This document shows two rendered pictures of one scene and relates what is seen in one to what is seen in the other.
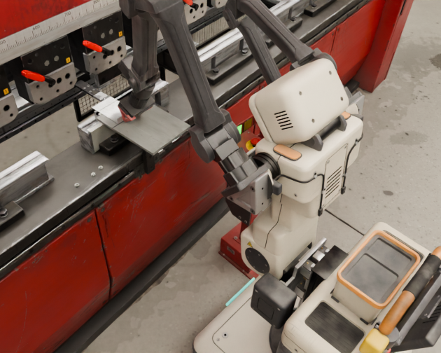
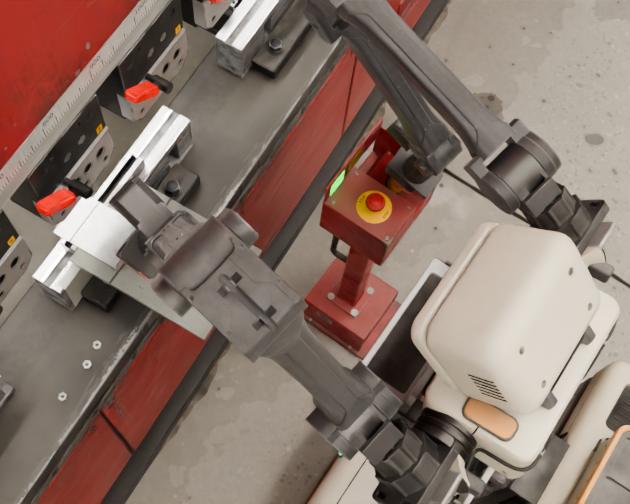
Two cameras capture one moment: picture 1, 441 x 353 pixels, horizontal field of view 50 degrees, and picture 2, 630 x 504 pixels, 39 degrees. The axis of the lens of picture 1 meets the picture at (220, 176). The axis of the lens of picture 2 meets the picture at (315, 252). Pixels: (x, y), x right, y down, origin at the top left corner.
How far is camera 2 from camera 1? 0.77 m
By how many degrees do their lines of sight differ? 23
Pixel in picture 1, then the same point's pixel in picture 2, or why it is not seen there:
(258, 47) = (383, 70)
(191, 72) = (318, 384)
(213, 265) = not seen: hidden behind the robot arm
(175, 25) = (288, 350)
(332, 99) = (575, 318)
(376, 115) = not seen: outside the picture
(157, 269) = (198, 372)
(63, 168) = (24, 357)
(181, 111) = (223, 163)
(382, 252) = not seen: outside the picture
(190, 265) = not seen: hidden behind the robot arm
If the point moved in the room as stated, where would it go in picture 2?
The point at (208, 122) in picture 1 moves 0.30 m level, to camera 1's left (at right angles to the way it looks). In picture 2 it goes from (347, 420) to (95, 442)
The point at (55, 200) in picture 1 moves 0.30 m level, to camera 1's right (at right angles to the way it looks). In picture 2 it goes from (32, 440) to (213, 424)
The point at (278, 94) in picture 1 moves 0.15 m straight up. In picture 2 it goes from (481, 360) to (516, 323)
